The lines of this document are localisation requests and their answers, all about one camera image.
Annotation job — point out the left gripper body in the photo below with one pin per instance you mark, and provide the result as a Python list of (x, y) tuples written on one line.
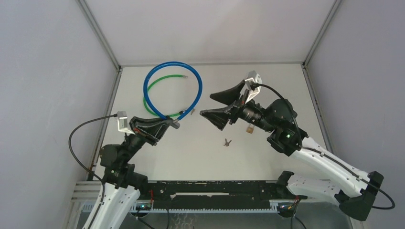
[(140, 135)]

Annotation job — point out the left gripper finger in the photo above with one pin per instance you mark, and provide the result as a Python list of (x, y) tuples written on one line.
[(161, 130), (137, 121)]

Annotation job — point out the brass padlock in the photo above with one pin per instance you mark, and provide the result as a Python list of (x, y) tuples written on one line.
[(250, 128)]

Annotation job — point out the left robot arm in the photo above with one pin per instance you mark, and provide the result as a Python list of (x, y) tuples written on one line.
[(121, 186)]

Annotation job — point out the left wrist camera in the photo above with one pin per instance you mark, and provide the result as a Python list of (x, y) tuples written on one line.
[(122, 122)]

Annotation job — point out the blue lock keys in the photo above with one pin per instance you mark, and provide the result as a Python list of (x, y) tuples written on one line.
[(227, 142)]

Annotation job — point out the white cable duct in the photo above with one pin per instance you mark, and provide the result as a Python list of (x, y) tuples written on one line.
[(87, 207)]

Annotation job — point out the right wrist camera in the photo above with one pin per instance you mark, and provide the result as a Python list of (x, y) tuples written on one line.
[(252, 82)]

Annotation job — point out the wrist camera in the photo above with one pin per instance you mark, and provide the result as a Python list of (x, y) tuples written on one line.
[(252, 82), (122, 122)]

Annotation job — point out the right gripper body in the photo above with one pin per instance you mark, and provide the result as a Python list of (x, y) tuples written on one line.
[(246, 111)]

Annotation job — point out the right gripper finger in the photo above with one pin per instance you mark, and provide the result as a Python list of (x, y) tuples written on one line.
[(219, 117), (228, 96)]

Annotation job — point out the blue cable lock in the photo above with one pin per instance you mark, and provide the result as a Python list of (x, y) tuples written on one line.
[(191, 93)]

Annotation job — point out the green cable lock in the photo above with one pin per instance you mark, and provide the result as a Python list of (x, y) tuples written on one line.
[(162, 93)]

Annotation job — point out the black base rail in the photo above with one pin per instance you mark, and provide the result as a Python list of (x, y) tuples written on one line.
[(214, 195)]

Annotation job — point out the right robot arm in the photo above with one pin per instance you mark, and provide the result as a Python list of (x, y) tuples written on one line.
[(354, 191)]

